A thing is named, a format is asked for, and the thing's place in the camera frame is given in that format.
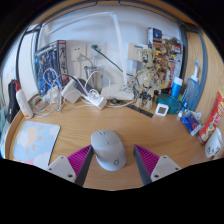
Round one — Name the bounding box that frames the grey computer mouse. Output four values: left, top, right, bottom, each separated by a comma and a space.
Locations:
90, 129, 128, 172

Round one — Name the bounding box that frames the colourful picture box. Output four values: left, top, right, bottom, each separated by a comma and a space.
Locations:
147, 27, 184, 94

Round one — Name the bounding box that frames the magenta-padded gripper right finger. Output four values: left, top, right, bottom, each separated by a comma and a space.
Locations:
133, 144, 182, 186

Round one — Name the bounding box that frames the white bottle with red cap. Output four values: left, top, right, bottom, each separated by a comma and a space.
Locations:
13, 79, 34, 120

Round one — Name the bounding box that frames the red chip can yellow lid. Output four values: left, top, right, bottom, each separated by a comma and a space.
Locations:
197, 89, 224, 145

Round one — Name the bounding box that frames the pastel sun-print mouse pad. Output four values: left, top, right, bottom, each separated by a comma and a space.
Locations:
12, 120, 62, 170

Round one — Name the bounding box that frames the small white square clock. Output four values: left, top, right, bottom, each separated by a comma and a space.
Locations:
154, 102, 170, 117

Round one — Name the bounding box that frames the small white adapter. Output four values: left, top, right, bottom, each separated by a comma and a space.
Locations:
47, 86, 62, 104

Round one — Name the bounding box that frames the large white charger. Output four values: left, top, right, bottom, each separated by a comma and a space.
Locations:
61, 77, 86, 104

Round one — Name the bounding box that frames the white mug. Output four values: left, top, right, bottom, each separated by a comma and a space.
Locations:
204, 127, 224, 159

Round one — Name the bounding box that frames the blue robot model kit box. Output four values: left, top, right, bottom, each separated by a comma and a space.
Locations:
34, 39, 70, 97

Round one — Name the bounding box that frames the dark green plug cable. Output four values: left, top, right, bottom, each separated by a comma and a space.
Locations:
90, 44, 125, 74

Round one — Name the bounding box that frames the black ruler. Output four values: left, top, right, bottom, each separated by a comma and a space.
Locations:
126, 104, 154, 118

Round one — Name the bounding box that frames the white power strip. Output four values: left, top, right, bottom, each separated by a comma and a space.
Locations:
83, 91, 108, 110

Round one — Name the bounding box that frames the white desk lamp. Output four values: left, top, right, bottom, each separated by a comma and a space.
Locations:
49, 10, 136, 102

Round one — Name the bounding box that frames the blue spray bottle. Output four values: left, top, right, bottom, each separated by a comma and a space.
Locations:
179, 60, 203, 116

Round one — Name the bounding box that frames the white wall socket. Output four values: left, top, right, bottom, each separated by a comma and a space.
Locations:
70, 42, 88, 62

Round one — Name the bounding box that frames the grey metal frame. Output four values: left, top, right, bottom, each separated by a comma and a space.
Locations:
14, 1, 209, 101

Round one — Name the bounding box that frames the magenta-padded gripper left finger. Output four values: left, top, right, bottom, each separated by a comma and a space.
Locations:
45, 144, 94, 187

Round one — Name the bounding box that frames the brown wooden figure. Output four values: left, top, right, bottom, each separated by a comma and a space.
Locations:
133, 48, 161, 111

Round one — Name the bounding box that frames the blue tissue pack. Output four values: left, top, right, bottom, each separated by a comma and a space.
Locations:
180, 112, 204, 137

